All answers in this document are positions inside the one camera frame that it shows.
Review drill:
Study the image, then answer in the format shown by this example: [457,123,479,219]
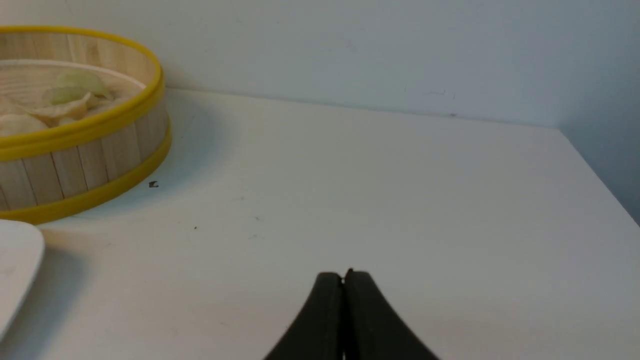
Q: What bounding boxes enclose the white square plate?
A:
[0,219,45,339]

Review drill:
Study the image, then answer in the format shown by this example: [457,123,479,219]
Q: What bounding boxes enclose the pale white dumpling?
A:
[0,114,49,138]

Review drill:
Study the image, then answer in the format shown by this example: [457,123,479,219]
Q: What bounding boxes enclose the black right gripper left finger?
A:
[265,272,344,360]

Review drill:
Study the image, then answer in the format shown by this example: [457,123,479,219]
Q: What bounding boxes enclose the yellow rimmed bamboo steamer basket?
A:
[1,25,172,224]

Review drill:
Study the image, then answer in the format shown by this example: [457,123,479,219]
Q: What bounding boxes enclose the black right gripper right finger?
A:
[343,268,438,360]

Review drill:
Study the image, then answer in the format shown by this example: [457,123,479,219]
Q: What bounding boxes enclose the green dumpling at back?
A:
[55,69,114,100]

